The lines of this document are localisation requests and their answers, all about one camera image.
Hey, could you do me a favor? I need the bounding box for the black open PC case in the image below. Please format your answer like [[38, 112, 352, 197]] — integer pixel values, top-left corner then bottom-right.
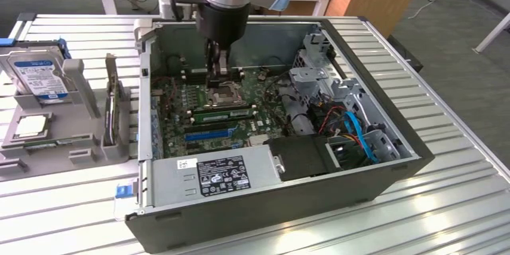
[[125, 17, 436, 252]]

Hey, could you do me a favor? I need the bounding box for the CPU socket with metal frame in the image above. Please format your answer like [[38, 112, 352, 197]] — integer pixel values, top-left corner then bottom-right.
[[202, 79, 250, 109]]

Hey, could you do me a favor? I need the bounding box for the grey parts rack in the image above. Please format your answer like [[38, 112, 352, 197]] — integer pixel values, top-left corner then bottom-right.
[[0, 58, 133, 177]]

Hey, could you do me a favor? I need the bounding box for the installed green RAM stick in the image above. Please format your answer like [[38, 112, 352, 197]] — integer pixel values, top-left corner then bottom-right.
[[190, 106, 258, 125]]

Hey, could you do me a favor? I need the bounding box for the silver metal disk bay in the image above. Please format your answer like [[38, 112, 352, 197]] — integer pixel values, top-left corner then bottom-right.
[[289, 32, 414, 163]]

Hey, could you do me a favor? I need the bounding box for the white table leg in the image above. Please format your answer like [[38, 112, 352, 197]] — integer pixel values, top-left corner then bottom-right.
[[473, 13, 510, 54]]

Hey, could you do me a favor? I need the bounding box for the CPU chip with silver lid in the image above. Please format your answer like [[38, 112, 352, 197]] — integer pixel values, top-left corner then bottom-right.
[[11, 114, 51, 140]]

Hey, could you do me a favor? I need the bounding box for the green RAM stick on rack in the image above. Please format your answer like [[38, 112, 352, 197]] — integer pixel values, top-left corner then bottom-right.
[[23, 138, 93, 150]]

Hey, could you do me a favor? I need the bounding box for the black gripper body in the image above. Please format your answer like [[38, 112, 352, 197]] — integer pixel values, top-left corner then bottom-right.
[[195, 3, 251, 51]]

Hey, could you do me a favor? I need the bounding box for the blue SATA wire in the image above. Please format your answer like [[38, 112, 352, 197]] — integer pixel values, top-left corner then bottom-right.
[[344, 110, 378, 165]]

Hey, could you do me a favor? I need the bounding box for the hard disk with blue label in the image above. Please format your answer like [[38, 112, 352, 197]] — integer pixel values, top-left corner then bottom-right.
[[0, 46, 70, 102]]

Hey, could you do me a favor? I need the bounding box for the green motherboard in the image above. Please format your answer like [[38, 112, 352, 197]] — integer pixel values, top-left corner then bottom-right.
[[150, 68, 315, 160]]

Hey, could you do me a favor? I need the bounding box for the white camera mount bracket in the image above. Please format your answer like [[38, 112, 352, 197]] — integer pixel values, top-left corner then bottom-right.
[[158, 0, 201, 22]]

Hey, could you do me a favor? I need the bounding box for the red and black wire bundle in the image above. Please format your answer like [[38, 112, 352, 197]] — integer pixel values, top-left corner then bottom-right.
[[313, 104, 352, 135]]

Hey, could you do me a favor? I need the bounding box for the blue disk carrier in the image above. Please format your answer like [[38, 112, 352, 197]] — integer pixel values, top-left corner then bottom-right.
[[0, 37, 73, 60]]

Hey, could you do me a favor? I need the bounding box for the grey power supply unit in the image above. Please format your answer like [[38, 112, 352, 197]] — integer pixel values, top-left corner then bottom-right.
[[146, 144, 286, 211]]

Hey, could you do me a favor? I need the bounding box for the blue expansion slot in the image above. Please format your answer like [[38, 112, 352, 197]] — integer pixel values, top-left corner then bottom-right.
[[183, 125, 233, 144]]

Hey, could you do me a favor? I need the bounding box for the graphics card with metal bracket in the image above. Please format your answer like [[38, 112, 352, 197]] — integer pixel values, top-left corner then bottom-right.
[[102, 52, 123, 145]]

